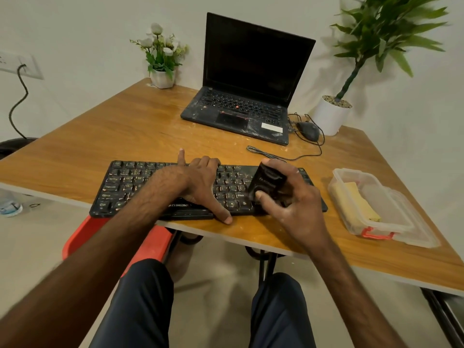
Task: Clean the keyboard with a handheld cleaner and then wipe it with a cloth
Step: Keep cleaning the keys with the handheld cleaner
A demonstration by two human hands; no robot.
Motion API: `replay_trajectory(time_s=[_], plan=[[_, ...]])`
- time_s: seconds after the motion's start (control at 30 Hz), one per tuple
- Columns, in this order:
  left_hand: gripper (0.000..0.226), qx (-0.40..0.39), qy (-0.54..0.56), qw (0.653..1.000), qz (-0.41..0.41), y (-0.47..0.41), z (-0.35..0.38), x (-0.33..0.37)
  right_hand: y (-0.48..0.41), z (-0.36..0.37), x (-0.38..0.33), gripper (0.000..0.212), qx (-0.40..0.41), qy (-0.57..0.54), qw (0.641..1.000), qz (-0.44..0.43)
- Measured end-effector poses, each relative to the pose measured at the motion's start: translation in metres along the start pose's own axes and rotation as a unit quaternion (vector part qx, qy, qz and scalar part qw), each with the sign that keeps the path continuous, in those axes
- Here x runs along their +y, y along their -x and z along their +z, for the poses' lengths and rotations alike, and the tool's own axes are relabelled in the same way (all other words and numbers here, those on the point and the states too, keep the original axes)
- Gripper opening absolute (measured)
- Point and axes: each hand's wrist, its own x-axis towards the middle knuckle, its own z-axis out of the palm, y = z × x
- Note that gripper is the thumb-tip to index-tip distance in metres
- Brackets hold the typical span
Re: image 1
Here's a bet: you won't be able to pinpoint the black metal table frame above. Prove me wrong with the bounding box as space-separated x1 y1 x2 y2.
245 246 286 287

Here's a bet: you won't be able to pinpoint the person's right hand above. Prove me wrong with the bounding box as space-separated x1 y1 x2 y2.
255 158 333 253

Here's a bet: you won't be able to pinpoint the clear plastic water bottle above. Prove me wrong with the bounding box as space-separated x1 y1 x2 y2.
0 189 23 218

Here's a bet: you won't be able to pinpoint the black laptop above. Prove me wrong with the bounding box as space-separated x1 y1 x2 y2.
180 12 316 146

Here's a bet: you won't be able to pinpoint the person's left forearm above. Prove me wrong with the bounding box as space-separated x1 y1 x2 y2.
0 169 189 348

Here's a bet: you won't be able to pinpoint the person's leg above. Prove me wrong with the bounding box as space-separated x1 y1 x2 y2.
248 272 317 348
89 259 175 348

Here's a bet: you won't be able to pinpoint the person's right leg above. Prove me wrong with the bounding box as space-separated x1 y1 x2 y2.
248 272 317 348

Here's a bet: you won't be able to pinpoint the black round stool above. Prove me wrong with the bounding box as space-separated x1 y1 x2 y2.
0 137 38 160

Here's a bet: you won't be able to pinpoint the white flowers in white pot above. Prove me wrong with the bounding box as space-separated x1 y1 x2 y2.
130 22 190 89

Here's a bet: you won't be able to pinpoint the red plastic chair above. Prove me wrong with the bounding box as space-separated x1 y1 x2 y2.
62 215 175 278

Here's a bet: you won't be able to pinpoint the white wall socket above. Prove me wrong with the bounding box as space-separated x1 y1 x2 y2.
0 50 44 80

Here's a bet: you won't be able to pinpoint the green plant in white pot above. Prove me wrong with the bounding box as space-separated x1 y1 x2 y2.
311 0 449 137

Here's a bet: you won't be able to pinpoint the yellow cloth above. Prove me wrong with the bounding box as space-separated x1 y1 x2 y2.
331 182 382 229

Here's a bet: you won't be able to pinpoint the person's left leg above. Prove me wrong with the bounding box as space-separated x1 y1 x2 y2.
89 259 175 348

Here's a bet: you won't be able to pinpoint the black power cable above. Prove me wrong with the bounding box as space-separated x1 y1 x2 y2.
8 64 29 140

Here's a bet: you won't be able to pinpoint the black metal table leg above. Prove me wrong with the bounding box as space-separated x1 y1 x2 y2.
420 288 464 348

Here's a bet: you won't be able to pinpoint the black computer mouse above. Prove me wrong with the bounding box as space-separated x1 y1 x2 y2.
296 121 320 143

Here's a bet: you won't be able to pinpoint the black mouse cable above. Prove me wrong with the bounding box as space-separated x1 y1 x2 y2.
246 113 326 162

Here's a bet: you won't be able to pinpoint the black computer keyboard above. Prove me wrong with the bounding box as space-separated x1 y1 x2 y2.
89 160 328 220

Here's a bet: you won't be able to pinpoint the person's left foot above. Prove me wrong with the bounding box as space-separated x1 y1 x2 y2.
164 232 204 284

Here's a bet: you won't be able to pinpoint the person's right forearm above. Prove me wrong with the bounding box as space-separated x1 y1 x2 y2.
309 238 409 348

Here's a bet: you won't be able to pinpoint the clear plastic container lid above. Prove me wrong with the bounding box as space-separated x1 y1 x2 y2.
362 177 441 249

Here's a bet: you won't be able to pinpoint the clear plastic container red clasp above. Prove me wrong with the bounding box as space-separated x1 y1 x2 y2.
328 168 414 240

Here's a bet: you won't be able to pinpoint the person's left hand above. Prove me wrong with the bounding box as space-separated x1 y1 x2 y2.
156 148 233 225

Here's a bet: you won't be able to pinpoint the small black pouch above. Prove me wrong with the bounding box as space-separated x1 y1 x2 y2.
247 163 291 208

